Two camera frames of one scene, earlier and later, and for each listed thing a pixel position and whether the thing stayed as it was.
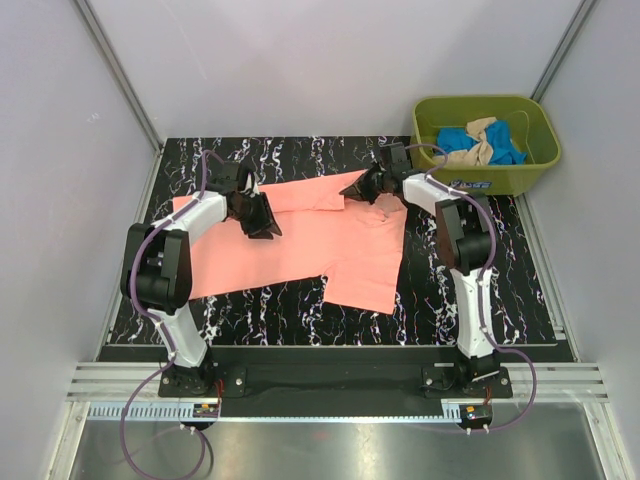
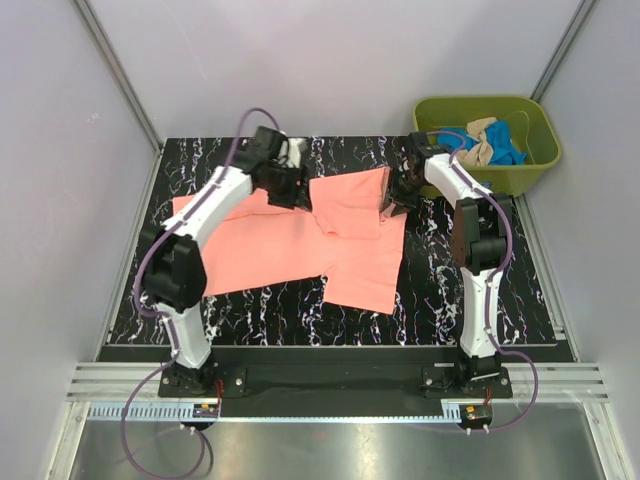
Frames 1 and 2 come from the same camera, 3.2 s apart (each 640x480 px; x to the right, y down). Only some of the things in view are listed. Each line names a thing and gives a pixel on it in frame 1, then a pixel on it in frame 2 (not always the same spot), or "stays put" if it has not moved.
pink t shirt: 357,247 stays put
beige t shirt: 480,154 stays put
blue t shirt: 497,135 stays put
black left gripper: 257,230 → 297,196
